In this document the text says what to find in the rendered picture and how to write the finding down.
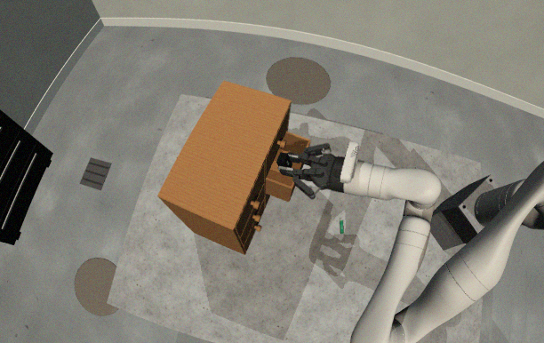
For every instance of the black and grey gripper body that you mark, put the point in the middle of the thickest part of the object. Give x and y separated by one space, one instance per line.
329 180

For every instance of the brown wooden chest of drawers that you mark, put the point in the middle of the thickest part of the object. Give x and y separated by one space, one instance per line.
212 177

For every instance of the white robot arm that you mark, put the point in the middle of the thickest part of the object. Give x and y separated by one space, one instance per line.
460 281

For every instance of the black nine-volt battery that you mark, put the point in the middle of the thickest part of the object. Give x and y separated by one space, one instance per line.
284 160

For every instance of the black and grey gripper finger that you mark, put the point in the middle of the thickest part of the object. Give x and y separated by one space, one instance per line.
310 153
298 174

